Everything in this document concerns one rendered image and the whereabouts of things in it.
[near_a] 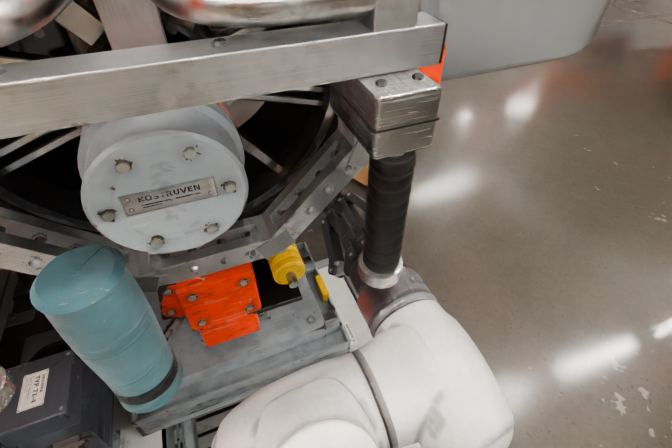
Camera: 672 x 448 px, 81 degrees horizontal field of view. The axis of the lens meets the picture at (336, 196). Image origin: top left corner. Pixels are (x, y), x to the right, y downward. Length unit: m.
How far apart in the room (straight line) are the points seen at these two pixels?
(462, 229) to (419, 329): 1.14
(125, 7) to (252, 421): 0.40
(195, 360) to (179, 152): 0.71
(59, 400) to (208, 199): 0.52
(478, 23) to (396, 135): 0.53
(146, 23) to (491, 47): 0.60
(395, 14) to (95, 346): 0.44
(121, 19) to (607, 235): 1.66
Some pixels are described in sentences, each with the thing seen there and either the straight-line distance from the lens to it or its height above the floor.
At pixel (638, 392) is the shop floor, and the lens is 1.40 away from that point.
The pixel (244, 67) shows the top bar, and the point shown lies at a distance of 0.25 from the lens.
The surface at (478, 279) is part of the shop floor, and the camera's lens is 1.42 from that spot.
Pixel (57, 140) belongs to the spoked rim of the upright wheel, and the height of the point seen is 0.79.
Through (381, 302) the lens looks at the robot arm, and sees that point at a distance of 0.48.
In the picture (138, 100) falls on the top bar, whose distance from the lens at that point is 0.25.
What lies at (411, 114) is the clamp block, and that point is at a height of 0.93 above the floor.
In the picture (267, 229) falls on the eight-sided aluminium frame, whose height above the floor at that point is 0.62.
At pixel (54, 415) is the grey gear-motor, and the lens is 0.80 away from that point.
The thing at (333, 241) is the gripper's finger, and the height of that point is 0.62.
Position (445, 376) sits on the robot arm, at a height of 0.69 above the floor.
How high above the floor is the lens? 1.06
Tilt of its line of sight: 41 degrees down
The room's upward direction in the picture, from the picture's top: straight up
